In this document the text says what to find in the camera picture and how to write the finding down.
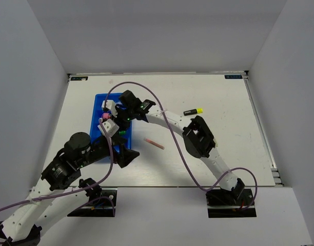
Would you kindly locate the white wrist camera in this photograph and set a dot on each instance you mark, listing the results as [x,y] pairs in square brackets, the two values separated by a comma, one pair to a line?
[108,126]
[109,106]

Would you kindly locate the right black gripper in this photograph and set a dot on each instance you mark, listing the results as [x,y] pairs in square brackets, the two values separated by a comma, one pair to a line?
[118,119]

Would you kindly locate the corner label sticker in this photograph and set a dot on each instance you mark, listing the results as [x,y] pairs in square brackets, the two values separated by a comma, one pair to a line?
[233,76]
[79,78]

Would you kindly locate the yellow cap black highlighter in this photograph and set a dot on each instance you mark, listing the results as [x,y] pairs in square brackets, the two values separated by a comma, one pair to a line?
[193,112]

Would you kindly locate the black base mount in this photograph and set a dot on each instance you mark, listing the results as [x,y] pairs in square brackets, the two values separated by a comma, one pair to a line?
[99,206]
[220,206]

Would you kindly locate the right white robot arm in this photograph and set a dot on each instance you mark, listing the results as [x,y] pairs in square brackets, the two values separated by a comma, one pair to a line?
[198,139]

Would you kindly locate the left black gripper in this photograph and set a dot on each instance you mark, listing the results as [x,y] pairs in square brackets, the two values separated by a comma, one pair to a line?
[125,156]

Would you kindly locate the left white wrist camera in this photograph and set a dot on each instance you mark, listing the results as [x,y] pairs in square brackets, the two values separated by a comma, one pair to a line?
[108,126]

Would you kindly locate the blue compartment tray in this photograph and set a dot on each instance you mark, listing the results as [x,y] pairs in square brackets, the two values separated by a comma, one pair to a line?
[97,114]

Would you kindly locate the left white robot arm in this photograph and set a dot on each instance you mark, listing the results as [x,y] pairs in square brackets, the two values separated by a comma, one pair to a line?
[60,190]

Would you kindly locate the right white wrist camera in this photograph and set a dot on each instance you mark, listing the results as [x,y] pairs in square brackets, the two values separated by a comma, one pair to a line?
[109,106]

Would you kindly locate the pink thin pen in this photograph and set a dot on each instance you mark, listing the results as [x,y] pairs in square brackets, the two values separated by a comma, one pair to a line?
[154,143]

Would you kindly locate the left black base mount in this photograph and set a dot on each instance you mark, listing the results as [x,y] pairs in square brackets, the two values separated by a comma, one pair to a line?
[99,206]

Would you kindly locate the right corner label sticker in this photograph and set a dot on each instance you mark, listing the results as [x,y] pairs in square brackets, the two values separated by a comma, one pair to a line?
[233,76]

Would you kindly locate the pink clear tube container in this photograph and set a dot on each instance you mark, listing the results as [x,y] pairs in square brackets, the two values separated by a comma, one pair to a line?
[106,116]

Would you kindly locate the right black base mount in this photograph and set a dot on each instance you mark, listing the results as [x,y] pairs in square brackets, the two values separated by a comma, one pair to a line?
[220,206]

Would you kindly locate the left corner label sticker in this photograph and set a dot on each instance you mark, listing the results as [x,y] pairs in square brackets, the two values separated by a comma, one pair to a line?
[79,78]

